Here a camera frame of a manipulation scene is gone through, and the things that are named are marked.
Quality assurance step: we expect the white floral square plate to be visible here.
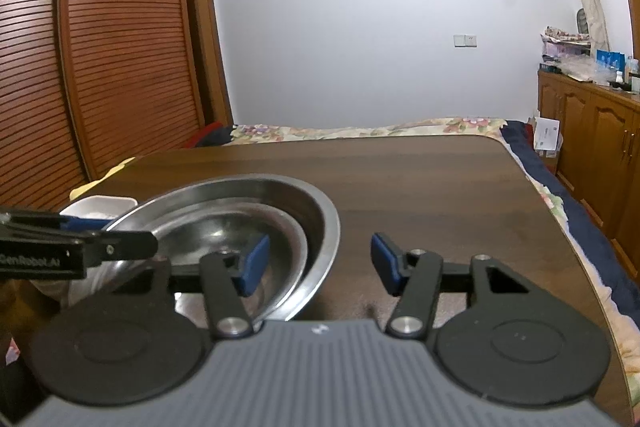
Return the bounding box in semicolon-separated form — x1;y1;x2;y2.
60;195;138;221

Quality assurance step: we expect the large stainless steel bowl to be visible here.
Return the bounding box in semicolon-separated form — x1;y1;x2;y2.
64;172;343;323

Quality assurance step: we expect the small stainless steel bowl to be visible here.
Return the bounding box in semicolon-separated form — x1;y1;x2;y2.
150;198;310;322

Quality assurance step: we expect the white wall switch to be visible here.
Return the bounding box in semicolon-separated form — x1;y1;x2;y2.
454;35;477;48

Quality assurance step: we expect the white cardboard box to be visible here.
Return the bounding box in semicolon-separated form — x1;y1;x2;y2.
533;117;562;157

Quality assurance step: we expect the stack of folded cloths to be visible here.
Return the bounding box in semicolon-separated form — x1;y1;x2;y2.
540;26;591;67

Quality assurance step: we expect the wooden sideboard cabinet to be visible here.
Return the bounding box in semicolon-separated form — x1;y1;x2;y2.
538;70;639;280

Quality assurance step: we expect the floral bed blanket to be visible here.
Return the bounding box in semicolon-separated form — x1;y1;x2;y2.
226;116;640;358

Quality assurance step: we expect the wooden slatted wardrobe door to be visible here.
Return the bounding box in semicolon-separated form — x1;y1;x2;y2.
1;0;205;209

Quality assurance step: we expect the blue picture card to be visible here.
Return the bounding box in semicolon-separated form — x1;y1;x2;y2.
596;49;626;72

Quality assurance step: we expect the wooden room door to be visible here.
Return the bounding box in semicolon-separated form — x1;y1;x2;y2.
194;0;234;126

